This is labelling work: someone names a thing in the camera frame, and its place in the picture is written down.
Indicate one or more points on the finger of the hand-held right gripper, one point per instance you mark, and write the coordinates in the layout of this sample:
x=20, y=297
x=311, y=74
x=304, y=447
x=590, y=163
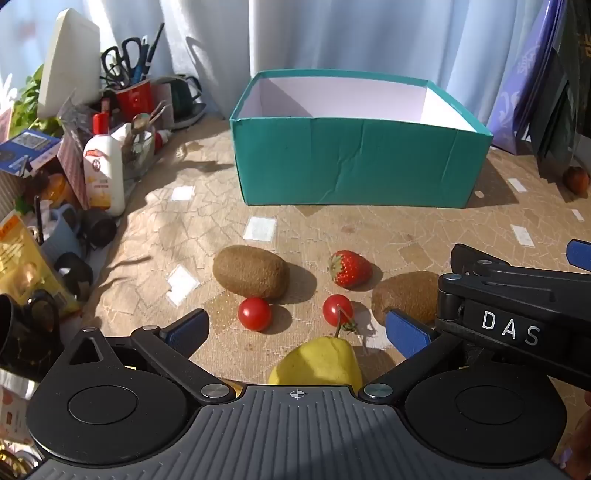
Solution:
x=489, y=272
x=579, y=254

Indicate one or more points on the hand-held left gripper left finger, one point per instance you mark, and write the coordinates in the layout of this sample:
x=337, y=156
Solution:
x=189, y=325

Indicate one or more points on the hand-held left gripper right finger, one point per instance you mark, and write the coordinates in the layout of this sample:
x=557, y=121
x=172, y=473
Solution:
x=406, y=332

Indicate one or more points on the brown kiwi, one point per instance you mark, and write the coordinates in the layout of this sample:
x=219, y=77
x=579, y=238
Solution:
x=249, y=272
x=406, y=295

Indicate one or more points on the red cherry tomato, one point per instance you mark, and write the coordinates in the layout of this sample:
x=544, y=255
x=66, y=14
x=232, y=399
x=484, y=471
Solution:
x=332, y=308
x=254, y=314

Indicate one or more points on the red strawberry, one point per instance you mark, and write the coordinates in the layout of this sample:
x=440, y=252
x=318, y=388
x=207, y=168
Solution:
x=353, y=272

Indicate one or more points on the yellow pear with stem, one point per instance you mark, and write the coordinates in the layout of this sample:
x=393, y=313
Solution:
x=314, y=364

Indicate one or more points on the teal cardboard box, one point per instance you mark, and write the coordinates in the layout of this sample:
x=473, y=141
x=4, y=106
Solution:
x=351, y=161

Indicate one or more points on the person's right hand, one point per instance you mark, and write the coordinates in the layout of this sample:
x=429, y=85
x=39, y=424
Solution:
x=582, y=443

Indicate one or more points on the red apple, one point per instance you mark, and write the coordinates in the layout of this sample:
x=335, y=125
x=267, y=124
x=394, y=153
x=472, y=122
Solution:
x=577, y=181

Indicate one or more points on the dark green plastic bag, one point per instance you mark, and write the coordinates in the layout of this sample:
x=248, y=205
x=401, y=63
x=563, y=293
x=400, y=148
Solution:
x=572, y=115

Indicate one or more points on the blue-grey mug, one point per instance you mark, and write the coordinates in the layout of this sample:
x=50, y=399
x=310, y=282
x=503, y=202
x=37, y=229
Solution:
x=64, y=235

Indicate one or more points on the black mug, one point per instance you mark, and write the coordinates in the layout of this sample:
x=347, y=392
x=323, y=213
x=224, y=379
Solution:
x=27, y=341

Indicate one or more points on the white bottle with red cap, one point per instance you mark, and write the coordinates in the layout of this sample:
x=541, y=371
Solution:
x=106, y=175

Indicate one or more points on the purple paper bag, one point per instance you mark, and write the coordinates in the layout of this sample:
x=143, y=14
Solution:
x=521, y=92

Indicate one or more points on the yellow snack packet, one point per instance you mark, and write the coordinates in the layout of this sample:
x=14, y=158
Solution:
x=23, y=263

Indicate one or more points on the clear glass holder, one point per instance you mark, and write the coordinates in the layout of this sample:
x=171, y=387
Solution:
x=138, y=154

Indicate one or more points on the small red white bottle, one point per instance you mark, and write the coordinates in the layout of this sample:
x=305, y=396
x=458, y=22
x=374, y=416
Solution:
x=161, y=138

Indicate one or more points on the orange round object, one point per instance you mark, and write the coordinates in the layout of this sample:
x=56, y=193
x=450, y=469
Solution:
x=57, y=187

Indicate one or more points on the pink striped packet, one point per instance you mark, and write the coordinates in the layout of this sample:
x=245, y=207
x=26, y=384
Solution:
x=71, y=161

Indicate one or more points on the metal spoon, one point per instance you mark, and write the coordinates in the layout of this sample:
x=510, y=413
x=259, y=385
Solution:
x=140, y=122

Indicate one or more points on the metal tongs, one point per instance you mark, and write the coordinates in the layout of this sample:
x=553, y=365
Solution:
x=157, y=110

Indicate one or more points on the dark green kettle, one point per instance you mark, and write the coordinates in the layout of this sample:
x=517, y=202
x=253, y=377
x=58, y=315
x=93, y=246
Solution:
x=184, y=99

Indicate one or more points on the red pen cup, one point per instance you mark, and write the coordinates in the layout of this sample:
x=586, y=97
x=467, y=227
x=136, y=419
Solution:
x=136, y=99

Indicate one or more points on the blue cardboard box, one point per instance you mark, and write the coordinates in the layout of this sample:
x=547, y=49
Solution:
x=27, y=147

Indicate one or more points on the blue pen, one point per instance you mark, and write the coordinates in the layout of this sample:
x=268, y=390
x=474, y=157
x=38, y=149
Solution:
x=141, y=69

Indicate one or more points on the black scissors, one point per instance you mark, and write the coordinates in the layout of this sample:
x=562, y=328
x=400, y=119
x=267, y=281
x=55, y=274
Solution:
x=122, y=71

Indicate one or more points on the green leafy plant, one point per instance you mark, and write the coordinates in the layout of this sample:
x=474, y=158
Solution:
x=27, y=101

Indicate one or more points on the black pen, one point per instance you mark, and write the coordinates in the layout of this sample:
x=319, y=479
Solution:
x=154, y=50

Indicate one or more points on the white board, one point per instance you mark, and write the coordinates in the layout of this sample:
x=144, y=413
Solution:
x=69, y=64

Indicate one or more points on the pale blue curtain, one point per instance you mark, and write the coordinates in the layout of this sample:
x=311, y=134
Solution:
x=323, y=37

